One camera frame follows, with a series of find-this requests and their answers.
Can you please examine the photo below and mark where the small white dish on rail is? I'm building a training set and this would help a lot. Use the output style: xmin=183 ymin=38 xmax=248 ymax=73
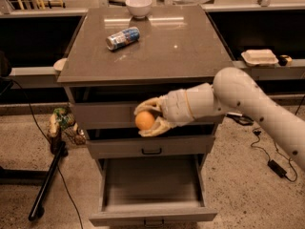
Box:
xmin=53 ymin=58 xmax=67 ymax=72

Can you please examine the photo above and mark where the wire basket with toy fruit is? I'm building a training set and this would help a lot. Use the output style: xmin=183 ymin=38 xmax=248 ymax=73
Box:
xmin=49 ymin=108 xmax=86 ymax=145

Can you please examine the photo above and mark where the grey top drawer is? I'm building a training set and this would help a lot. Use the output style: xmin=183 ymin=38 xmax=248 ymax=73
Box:
xmin=68 ymin=82 xmax=236 ymax=130

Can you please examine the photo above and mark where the thin black floor cable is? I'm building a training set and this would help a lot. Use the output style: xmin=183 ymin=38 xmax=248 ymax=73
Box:
xmin=0 ymin=76 xmax=84 ymax=229

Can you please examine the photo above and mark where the black metal stand leg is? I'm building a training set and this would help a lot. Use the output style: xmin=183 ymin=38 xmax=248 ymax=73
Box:
xmin=28 ymin=141 xmax=66 ymax=221

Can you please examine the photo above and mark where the grey middle drawer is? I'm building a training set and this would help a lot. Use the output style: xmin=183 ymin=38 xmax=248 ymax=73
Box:
xmin=87 ymin=124 xmax=214 ymax=159

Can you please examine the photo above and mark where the blue silver soda can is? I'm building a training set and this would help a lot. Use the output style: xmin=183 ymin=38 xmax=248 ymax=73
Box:
xmin=106 ymin=27 xmax=140 ymax=51

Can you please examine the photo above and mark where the white ceramic bowl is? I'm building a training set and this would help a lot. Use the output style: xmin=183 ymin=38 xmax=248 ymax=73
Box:
xmin=125 ymin=0 xmax=153 ymax=18

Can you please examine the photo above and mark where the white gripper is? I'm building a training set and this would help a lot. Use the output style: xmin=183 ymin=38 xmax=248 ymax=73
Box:
xmin=133 ymin=90 xmax=194 ymax=137

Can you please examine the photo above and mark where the small black yellow object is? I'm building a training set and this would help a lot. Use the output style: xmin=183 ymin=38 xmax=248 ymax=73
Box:
xmin=278 ymin=55 xmax=293 ymax=66

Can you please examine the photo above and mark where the grey bottom drawer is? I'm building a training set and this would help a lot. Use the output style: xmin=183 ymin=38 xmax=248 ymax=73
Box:
xmin=90 ymin=155 xmax=217 ymax=228

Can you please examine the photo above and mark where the grey drawer cabinet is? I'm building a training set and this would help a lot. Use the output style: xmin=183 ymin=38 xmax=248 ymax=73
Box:
xmin=56 ymin=5 xmax=241 ymax=229

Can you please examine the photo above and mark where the white foam takeout container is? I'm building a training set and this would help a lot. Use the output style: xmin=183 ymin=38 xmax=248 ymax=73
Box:
xmin=241 ymin=49 xmax=278 ymax=66

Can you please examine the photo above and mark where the orange fruit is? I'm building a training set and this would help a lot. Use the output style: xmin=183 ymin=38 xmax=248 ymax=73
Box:
xmin=135 ymin=111 xmax=155 ymax=131

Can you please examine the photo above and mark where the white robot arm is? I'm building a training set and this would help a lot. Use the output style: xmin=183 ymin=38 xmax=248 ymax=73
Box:
xmin=134 ymin=67 xmax=305 ymax=170

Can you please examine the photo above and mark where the grey drawer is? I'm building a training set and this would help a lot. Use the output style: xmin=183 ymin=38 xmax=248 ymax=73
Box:
xmin=87 ymin=124 xmax=214 ymax=159
xmin=68 ymin=82 xmax=236 ymax=130
xmin=90 ymin=155 xmax=217 ymax=228

